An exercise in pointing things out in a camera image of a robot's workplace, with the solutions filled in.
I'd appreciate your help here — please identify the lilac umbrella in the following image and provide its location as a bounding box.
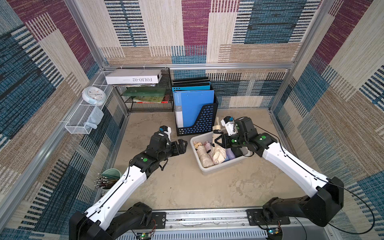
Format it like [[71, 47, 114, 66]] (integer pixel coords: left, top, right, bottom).
[[226, 148, 236, 161]]

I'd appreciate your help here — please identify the cream umbrella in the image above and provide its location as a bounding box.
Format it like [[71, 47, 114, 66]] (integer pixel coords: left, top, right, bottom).
[[211, 117, 227, 165]]

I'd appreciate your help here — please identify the pale pink umbrella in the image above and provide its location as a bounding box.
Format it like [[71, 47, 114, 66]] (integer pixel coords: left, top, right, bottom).
[[204, 142, 212, 154]]

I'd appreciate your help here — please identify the beige umbrella wooden handle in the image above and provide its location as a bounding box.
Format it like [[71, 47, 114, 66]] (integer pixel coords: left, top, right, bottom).
[[193, 141, 214, 168]]

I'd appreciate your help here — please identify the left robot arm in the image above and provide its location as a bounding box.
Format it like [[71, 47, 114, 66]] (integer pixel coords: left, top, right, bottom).
[[69, 126, 188, 240]]

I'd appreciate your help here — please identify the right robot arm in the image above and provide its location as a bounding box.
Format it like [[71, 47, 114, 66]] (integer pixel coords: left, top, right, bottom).
[[213, 116, 344, 227]]

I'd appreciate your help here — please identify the white plastic storage box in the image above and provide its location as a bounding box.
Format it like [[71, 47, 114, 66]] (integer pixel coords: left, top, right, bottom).
[[190, 131, 252, 175]]

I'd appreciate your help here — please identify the white FOLIO-02 box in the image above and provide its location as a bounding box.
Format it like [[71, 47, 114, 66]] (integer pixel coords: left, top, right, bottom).
[[106, 69, 162, 85]]

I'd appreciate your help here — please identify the black mesh file holder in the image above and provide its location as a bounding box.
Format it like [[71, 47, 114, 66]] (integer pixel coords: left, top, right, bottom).
[[177, 93, 218, 137]]

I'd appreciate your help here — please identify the blue clip file folder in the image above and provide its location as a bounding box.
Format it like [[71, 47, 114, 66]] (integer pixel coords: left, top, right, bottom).
[[173, 90, 214, 128]]

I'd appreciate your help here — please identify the red and green book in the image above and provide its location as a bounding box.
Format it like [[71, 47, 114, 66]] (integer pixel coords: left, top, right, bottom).
[[132, 96, 170, 104]]

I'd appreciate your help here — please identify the teal file folder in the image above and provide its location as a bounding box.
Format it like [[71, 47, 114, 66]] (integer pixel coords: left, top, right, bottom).
[[172, 82, 211, 92]]

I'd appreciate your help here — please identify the green book on shelf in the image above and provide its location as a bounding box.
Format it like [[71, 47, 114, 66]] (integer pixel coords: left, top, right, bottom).
[[122, 87, 167, 97]]

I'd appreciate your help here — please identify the green pen cup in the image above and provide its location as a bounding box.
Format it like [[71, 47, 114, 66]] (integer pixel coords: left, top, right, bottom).
[[94, 169, 122, 190]]

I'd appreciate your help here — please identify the light blue cloth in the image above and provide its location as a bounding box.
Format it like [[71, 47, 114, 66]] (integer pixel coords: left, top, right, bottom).
[[84, 107, 104, 131]]

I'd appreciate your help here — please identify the white round clock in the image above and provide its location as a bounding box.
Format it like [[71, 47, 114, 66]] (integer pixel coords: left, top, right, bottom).
[[82, 86, 107, 106]]

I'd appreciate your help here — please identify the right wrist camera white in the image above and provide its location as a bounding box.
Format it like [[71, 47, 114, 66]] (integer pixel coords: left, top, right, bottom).
[[221, 116, 238, 136]]

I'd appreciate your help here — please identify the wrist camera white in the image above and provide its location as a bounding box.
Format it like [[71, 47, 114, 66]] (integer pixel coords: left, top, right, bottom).
[[221, 116, 238, 136], [159, 126, 172, 140]]

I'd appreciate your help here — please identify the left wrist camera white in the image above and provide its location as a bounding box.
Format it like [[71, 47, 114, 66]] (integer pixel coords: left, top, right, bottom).
[[159, 126, 172, 140]]

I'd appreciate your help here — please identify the black wire shelf rack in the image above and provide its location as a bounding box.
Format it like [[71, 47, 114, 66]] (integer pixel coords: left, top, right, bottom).
[[117, 69, 174, 113]]

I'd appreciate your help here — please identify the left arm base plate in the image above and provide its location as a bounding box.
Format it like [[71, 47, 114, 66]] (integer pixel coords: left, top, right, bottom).
[[132, 212, 167, 230]]

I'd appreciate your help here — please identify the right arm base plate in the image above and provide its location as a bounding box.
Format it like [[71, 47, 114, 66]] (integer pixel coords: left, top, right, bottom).
[[246, 209, 291, 226]]

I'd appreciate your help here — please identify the white wire wall basket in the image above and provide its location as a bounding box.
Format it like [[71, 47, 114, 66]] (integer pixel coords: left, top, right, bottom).
[[60, 71, 113, 135]]

